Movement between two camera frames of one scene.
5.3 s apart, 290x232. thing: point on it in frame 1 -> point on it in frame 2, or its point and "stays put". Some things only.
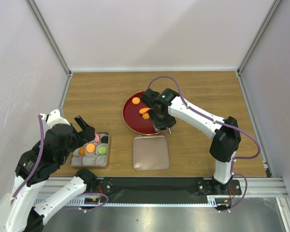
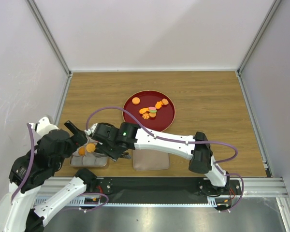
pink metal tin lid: (151, 152) stays put
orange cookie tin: (91, 147) stays put
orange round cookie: (81, 151) stays put
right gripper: (170, 122) -> (102, 148)
